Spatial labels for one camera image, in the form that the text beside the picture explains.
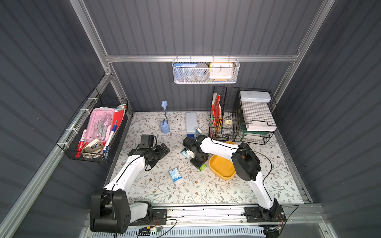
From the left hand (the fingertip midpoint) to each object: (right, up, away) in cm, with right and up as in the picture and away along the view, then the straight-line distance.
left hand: (164, 154), depth 86 cm
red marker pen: (-33, +8, -21) cm, 40 cm away
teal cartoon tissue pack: (+12, -1, +7) cm, 14 cm away
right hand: (+22, -7, +6) cm, 24 cm away
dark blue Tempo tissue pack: (+16, +10, +19) cm, 26 cm away
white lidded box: (+61, +36, +13) cm, 72 cm away
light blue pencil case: (+16, +19, +26) cm, 35 cm away
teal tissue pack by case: (+20, +12, +16) cm, 28 cm away
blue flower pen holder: (-3, +17, +16) cm, 24 cm away
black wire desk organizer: (+50, +24, +12) cm, 57 cm away
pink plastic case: (-29, +17, -14) cm, 37 cm away
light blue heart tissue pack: (+7, -12, -1) cm, 14 cm away
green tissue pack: (+23, -8, +1) cm, 24 cm away
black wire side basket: (-26, +6, -21) cm, 34 cm away
